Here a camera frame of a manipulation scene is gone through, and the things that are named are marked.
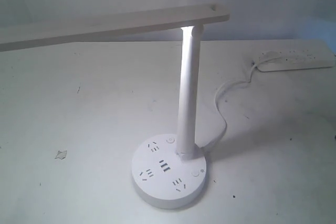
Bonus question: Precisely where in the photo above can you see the white power strip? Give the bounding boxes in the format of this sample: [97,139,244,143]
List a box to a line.
[253,48,335,72]

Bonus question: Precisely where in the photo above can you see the white power cable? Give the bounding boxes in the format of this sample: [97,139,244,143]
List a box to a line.
[201,50,279,149]

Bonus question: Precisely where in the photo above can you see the small torn paper scrap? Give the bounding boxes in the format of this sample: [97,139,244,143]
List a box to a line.
[55,150,67,160]

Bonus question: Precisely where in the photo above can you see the white desk lamp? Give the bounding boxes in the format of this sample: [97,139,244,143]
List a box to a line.
[1,3,230,209]

